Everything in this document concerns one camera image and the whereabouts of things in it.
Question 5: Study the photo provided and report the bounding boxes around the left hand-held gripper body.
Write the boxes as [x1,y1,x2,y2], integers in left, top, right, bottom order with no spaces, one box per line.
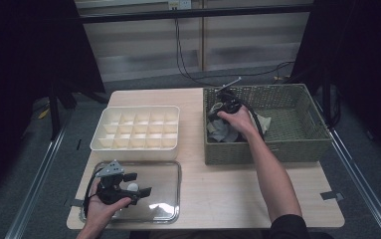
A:
[95,159,136,206]

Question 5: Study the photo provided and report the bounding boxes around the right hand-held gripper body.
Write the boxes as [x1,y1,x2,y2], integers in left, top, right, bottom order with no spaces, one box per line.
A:
[207,77,245,118]

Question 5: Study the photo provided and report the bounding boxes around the grey sock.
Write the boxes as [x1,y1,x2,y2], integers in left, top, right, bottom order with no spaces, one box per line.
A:
[207,119,232,143]
[221,123,242,143]

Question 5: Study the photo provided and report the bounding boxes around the cream divided organizer box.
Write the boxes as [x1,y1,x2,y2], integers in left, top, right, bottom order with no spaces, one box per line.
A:
[90,105,181,162]

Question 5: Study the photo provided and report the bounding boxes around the clear plastic lid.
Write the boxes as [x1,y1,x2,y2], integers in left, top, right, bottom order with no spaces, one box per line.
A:
[79,159,182,224]

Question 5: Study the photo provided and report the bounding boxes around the black sock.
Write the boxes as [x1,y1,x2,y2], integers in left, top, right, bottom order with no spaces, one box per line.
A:
[234,130,250,143]

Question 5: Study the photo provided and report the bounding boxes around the green woven basket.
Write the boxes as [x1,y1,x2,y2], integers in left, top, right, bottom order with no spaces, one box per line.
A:
[202,83,332,166]

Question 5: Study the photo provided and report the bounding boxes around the person's left hand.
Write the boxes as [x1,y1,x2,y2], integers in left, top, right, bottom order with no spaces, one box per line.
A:
[85,179,133,231]

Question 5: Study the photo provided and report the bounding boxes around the person's right hand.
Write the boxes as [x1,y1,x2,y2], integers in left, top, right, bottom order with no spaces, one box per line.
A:
[217,107,261,139]

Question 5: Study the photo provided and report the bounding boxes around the black horizontal bar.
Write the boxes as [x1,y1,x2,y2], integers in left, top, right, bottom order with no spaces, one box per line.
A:
[78,3,314,25]

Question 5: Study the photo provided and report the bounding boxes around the black metal stand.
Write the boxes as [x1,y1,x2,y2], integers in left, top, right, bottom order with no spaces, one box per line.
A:
[47,78,110,140]

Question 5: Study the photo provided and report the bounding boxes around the person's black sleeve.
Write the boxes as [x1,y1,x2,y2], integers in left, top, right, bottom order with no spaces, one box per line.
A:
[268,213,335,239]

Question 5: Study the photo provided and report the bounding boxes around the black curtain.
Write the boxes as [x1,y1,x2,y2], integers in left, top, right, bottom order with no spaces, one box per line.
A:
[0,0,106,200]
[290,0,381,167]

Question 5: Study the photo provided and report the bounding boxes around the left hand-held gripper black cable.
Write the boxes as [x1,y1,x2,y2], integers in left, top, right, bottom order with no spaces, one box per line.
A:
[83,167,104,218]

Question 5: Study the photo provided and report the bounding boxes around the hand-held gripper black cable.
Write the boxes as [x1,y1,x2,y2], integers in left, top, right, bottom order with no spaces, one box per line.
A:
[83,167,104,218]
[234,98,266,140]

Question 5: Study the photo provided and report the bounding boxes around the right hand-held gripper black cable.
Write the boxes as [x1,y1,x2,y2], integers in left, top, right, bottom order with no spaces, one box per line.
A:
[234,98,266,140]

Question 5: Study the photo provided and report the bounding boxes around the metal floor rail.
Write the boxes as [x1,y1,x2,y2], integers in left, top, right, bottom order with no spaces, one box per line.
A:
[311,96,381,239]
[4,123,68,239]

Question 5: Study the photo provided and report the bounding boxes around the black wall cable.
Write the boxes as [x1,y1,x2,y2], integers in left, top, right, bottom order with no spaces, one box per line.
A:
[173,18,295,88]

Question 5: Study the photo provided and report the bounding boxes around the white wall socket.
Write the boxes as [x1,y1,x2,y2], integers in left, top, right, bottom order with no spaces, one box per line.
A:
[167,0,192,10]

